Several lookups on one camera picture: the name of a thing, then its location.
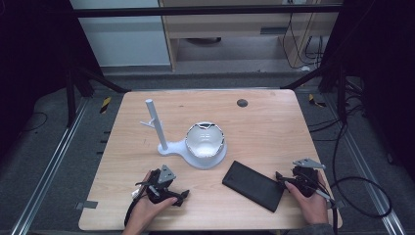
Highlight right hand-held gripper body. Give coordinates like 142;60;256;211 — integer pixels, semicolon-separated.
292;158;327;199

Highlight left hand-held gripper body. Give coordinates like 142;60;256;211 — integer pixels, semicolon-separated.
135;164;180;205

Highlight white bowl with silver rim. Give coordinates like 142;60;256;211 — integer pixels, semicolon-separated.
184;121;227;159

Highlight person's right hand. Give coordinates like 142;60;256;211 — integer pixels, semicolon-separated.
284;172;330;226

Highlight person's left hand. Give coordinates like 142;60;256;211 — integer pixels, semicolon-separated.
121;169;179;230

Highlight white stand with pole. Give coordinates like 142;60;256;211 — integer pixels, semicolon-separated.
139;98;229;170

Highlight yellow and black tape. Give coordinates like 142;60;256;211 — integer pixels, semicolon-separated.
307;93;328;109
99;96;113;115

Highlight black metal stand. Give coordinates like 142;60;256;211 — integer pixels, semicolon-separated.
279;60;348;125
64;60;132;129

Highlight white cabinet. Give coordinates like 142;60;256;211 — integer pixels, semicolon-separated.
69;0;171;69

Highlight wooden cabinet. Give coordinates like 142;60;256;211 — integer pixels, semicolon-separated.
159;0;345;71

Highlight black horizontal bar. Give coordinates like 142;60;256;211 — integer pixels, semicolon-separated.
69;4;345;19

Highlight right hand-held gripper cable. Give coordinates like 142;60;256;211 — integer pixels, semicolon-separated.
312;187;340;235

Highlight hand-held gripper cable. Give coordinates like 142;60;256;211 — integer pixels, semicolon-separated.
312;187;340;235
123;180;155;228

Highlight left hand-held gripper cable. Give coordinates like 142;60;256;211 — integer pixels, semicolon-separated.
123;180;155;228

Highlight metal floor rail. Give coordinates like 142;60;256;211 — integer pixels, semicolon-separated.
326;94;407;235
9;97;90;235

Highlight looped black floor cable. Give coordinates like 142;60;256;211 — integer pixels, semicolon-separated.
330;121;393;219

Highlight black cables at cabinet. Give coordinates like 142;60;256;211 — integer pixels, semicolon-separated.
281;12;325;71

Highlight thin black floor cable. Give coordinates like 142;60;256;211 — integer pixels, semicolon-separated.
22;111;49;133

